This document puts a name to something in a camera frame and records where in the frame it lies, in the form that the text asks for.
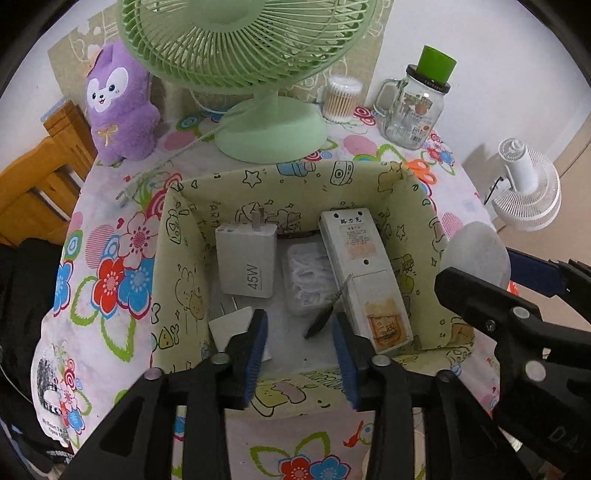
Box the yellow printed fabric storage basket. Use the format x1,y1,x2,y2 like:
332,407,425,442
150,159,478,418

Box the white fan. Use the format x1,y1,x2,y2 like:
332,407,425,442
489,137,561,232

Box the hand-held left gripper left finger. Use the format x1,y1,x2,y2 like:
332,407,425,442
69,309,269,480

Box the small white charger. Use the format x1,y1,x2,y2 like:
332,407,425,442
208,295,273,363

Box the clear box of floss picks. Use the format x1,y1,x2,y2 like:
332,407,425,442
283,242,340,317

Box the green plastic cup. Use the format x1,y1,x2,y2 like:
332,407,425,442
417,45,458,85

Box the white fan power cable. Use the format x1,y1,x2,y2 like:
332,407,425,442
115,111,245,208

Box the black cable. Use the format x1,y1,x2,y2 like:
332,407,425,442
482,175,504,204

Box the white rectangular electronic device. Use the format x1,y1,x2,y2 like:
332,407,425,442
320,208,415,356

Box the glass jar mug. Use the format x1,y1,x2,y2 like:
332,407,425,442
373,65,451,150

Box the green desk fan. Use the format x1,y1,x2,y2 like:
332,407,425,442
119,0,377,163

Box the cotton swab container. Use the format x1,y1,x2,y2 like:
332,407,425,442
322,76,363,124

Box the wooden furniture frame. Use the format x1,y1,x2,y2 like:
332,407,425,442
0,100,95,247

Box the purple plush toy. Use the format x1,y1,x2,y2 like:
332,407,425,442
85,39,162,167

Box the large white charger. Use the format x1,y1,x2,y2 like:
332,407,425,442
215,208,279,296

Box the floral tablecloth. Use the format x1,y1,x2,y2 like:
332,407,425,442
30,104,513,480

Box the orange handled scissors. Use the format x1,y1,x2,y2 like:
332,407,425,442
406,158,437,183

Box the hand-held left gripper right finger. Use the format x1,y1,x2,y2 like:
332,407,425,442
331,311,532,480

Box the small black handled tool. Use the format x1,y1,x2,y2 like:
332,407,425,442
304,272,354,340

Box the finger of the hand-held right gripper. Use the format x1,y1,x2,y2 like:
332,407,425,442
505,247,591,298
434,267,591,467

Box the white round disc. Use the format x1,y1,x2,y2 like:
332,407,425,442
441,220,513,289

